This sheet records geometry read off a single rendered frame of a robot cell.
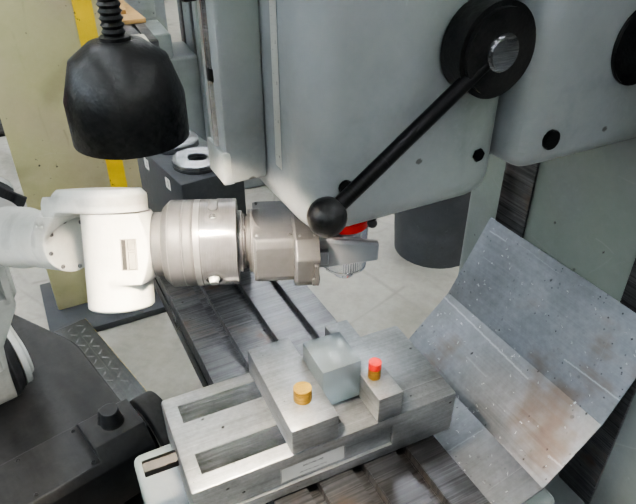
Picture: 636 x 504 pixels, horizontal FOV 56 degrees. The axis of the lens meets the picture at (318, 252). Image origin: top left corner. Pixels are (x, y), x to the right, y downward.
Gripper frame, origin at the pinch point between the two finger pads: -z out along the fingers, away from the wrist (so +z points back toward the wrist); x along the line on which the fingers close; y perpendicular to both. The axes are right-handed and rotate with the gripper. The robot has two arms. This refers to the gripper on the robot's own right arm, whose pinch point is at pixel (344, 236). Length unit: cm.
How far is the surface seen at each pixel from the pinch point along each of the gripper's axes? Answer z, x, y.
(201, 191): 18.7, 41.2, 15.5
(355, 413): -2.1, -2.2, 24.5
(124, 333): 64, 134, 126
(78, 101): 18.6, -18.1, -21.2
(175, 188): 23, 42, 15
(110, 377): 51, 69, 85
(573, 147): -19.5, -5.0, -11.6
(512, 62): -10.0, -10.2, -20.8
